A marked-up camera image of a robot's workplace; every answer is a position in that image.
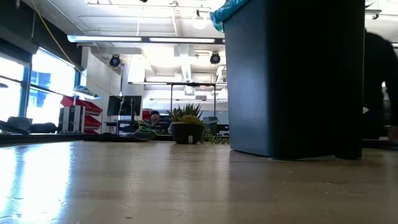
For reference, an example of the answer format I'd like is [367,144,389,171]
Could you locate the yellow hanging cable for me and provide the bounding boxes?
[29,0,83,74]

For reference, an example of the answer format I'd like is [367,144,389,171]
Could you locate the teal plastic bin liner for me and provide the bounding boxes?
[210,0,249,34]

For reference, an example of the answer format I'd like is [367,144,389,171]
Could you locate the black trash bin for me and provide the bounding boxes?
[223,0,366,161]

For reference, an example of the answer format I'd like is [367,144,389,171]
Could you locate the black overhead rig frame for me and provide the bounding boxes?
[170,82,217,119]

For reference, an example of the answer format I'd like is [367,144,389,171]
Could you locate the black round spotlight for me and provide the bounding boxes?
[108,54,123,68]
[209,51,222,65]

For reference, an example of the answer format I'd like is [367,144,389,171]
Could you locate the red bin shelf rack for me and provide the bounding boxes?
[58,95,104,135]

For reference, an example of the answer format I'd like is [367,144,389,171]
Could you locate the person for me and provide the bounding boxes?
[144,110,170,133]

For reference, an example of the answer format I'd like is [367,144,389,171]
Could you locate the dark bundle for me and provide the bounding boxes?
[0,116,32,135]
[29,122,59,134]

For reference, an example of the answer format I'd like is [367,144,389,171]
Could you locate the black computer monitor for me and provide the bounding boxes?
[107,95,143,118]

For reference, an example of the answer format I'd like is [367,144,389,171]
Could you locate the small green plant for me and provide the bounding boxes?
[167,103,231,146]

